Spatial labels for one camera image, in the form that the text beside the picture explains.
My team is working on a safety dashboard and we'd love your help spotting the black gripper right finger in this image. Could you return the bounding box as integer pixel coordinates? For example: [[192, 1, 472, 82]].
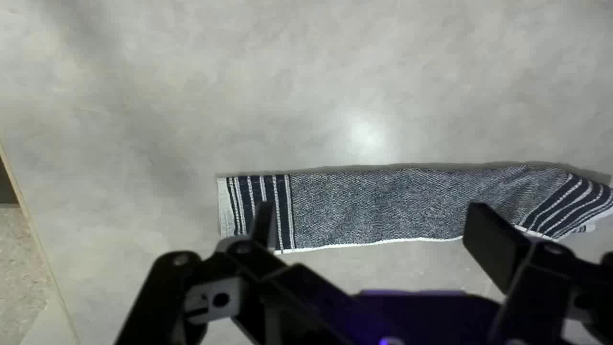
[[462, 200, 613, 345]]

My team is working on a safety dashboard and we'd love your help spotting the blue white striped towel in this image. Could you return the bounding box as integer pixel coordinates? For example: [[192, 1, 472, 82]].
[[215, 160, 613, 254]]

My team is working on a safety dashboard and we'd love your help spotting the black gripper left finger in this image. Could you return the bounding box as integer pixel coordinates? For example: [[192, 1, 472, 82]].
[[113, 200, 361, 345]]

